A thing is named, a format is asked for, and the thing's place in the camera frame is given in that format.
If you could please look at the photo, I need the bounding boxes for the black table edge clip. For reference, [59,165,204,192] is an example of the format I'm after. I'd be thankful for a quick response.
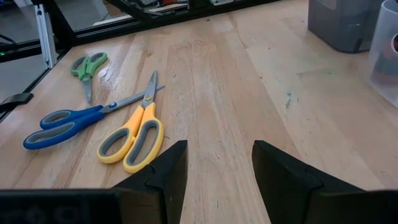
[0,92,34,114]

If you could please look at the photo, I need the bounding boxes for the blue handled scissors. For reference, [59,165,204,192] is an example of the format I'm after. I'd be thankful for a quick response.
[22,85,166,151]

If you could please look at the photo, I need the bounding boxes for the clear plastic bin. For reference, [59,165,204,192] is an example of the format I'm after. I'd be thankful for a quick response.
[366,0,398,109]

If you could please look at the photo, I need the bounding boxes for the grey plastic bin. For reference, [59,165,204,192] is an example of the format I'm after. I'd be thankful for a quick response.
[307,0,386,54]

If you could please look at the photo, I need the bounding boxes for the yellow handled scissors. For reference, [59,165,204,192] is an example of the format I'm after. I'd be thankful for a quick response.
[96,69,165,174]

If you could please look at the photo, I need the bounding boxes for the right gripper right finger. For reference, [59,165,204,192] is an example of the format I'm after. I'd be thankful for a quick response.
[251,139,365,224]

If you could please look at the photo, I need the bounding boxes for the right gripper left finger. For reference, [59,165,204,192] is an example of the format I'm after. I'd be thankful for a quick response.
[112,139,189,224]

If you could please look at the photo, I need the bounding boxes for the green handled scissors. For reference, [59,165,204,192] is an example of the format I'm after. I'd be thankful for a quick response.
[69,51,108,105]

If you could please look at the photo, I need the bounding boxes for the silver frame bracket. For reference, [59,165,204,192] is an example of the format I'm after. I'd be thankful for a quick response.
[33,2,58,68]

